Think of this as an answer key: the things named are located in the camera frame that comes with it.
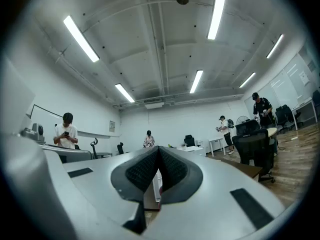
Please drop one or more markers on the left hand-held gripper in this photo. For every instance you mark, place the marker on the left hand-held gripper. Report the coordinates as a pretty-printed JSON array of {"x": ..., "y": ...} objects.
[{"x": 35, "y": 131}]

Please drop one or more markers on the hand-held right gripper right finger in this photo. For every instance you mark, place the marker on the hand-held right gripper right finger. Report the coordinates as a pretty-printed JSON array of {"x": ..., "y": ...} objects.
[{"x": 212, "y": 196}]

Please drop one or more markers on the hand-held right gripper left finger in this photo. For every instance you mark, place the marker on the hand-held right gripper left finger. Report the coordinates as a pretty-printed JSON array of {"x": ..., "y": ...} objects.
[{"x": 100, "y": 184}]

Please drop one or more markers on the black phone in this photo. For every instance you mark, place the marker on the black phone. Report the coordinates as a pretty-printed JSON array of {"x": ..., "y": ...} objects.
[{"x": 66, "y": 134}]

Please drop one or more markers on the grey desk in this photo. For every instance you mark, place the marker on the grey desk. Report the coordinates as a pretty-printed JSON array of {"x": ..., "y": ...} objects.
[{"x": 103, "y": 154}]

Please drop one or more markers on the white desk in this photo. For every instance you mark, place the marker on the white desk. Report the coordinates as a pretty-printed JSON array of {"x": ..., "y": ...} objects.
[
  {"x": 216, "y": 139},
  {"x": 303, "y": 103}
]

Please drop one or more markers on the yellow-green ball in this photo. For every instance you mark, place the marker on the yellow-green ball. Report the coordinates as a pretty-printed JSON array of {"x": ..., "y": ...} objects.
[{"x": 170, "y": 146}]

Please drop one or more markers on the ceiling light tube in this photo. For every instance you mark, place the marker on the ceiling light tube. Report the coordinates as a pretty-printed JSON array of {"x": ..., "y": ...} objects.
[
  {"x": 217, "y": 11},
  {"x": 81, "y": 39},
  {"x": 275, "y": 46},
  {"x": 125, "y": 93},
  {"x": 196, "y": 81},
  {"x": 247, "y": 79}
]

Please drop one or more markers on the black standing fan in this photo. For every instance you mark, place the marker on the black standing fan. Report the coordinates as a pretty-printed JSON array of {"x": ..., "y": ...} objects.
[{"x": 242, "y": 121}]

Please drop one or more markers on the round light wood table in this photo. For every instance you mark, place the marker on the round light wood table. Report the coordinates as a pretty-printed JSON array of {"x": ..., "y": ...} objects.
[{"x": 272, "y": 132}]

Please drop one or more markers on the ceiling air conditioner vent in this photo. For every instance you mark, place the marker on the ceiling air conditioner vent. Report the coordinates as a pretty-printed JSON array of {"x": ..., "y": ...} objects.
[{"x": 153, "y": 105}]

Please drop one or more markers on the glass writing board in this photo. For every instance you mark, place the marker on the glass writing board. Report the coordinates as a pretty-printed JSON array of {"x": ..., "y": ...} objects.
[{"x": 285, "y": 89}]

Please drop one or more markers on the white paper sheet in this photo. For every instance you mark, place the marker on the white paper sheet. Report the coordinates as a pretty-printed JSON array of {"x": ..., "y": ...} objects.
[{"x": 303, "y": 78}]

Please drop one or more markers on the wall whiteboard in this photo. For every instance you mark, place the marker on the wall whiteboard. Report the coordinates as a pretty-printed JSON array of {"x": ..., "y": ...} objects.
[{"x": 45, "y": 119}]

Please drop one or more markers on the wall poster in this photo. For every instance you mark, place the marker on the wall poster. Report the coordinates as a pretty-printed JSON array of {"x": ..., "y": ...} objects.
[{"x": 112, "y": 126}]

